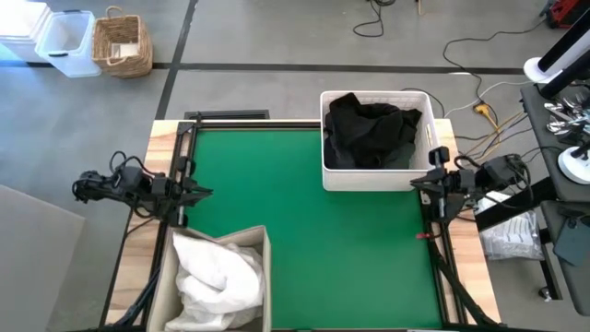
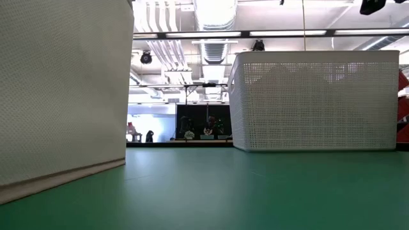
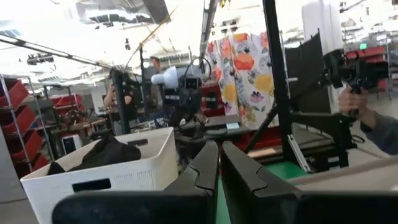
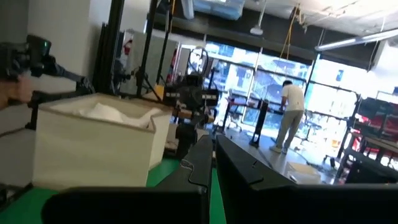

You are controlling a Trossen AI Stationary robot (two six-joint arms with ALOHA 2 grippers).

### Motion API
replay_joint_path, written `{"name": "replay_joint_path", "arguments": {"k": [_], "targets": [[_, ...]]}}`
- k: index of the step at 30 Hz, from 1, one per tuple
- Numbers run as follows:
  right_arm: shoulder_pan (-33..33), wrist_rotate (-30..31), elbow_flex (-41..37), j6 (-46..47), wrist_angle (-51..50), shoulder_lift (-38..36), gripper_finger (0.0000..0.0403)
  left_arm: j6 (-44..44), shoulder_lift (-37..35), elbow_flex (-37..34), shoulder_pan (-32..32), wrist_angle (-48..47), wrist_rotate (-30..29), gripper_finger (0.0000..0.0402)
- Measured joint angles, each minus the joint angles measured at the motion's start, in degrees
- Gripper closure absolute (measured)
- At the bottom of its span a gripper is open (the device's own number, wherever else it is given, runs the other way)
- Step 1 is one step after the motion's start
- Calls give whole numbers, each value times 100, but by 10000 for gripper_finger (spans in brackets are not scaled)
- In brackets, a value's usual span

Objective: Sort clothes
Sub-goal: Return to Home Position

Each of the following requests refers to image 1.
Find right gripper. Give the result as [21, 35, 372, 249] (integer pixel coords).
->
[410, 146, 476, 220]

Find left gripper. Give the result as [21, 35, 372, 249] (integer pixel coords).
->
[151, 156, 214, 228]

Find black garment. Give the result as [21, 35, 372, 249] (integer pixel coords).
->
[324, 91, 423, 170]

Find white shirt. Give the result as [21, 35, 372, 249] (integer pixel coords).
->
[172, 231, 265, 319]

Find white perforated plastic basket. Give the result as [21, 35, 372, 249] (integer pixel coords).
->
[319, 89, 444, 193]

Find black ribbed bar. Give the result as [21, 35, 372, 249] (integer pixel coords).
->
[183, 109, 271, 121]

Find clear plastic bag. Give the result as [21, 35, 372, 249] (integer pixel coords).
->
[473, 191, 546, 262]

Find green table mat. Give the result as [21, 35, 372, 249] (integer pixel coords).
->
[186, 128, 443, 329]

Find beige fabric storage bin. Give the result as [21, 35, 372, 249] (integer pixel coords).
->
[146, 225, 272, 332]

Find black side table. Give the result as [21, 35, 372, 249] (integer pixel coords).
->
[474, 82, 590, 317]

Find silver metal parts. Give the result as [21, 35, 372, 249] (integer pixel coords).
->
[543, 100, 590, 137]

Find white round base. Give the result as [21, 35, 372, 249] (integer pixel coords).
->
[556, 145, 590, 185]

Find white base pole stand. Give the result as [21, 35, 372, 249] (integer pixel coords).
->
[523, 8, 590, 85]

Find dark teal case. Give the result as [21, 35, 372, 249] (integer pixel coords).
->
[552, 216, 590, 267]

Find wicker basket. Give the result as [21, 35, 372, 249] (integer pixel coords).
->
[90, 5, 154, 78]

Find black pole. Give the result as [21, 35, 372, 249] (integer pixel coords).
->
[537, 48, 590, 100]

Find grey box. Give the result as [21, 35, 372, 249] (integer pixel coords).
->
[0, 184, 87, 332]

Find clear plastic storage bin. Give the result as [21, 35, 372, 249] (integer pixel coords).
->
[34, 9, 102, 78]

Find red toolbox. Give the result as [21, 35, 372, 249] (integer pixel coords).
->
[546, 0, 590, 29]

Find white plastic storage bin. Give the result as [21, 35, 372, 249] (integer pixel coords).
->
[0, 0, 53, 64]

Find yellow cable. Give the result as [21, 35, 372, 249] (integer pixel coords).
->
[460, 110, 529, 163]

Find long black floor cable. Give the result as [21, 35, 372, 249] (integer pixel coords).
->
[442, 20, 549, 107]

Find white floor cable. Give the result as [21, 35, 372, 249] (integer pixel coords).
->
[444, 80, 534, 119]

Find looped black floor cable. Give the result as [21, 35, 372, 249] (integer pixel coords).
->
[352, 0, 397, 39]

